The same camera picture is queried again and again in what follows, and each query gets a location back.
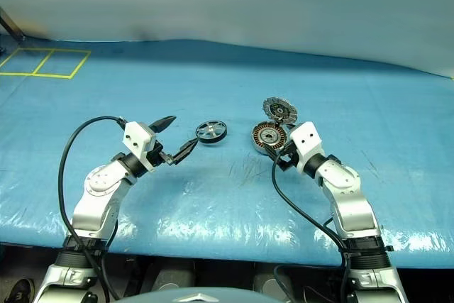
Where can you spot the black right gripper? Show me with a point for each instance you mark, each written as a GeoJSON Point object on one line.
{"type": "Point", "coordinates": [289, 157]}

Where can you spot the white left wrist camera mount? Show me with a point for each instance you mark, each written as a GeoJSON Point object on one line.
{"type": "Point", "coordinates": [136, 136]}

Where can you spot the grey robot torso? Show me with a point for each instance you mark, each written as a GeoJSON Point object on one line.
{"type": "Point", "coordinates": [170, 297]}

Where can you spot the blue plastic table cover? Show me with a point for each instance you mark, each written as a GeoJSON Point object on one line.
{"type": "Point", "coordinates": [213, 79]}

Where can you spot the black rotor with silver spokes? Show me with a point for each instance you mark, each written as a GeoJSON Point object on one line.
{"type": "Point", "coordinates": [210, 131]}

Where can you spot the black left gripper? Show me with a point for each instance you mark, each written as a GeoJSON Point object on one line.
{"type": "Point", "coordinates": [157, 155]}

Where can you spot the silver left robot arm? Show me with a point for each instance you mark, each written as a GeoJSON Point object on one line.
{"type": "Point", "coordinates": [95, 207]}

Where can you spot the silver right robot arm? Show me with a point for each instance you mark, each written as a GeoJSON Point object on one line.
{"type": "Point", "coordinates": [351, 207]}

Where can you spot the dark metal frame leg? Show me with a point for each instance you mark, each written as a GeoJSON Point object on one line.
{"type": "Point", "coordinates": [10, 24]}

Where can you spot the copper wound motor stator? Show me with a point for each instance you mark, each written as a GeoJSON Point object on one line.
{"type": "Point", "coordinates": [267, 136]}

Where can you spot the black motor stator disc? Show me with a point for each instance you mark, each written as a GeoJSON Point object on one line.
{"type": "Point", "coordinates": [278, 108]}

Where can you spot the black shoe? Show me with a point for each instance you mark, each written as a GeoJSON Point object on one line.
{"type": "Point", "coordinates": [19, 292]}

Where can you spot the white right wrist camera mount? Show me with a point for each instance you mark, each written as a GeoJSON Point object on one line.
{"type": "Point", "coordinates": [305, 140]}

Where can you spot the grey rounded block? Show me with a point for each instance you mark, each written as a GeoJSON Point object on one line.
{"type": "Point", "coordinates": [271, 283]}

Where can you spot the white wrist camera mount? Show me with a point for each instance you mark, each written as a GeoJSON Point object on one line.
{"type": "Point", "coordinates": [136, 136]}
{"type": "Point", "coordinates": [305, 140]}

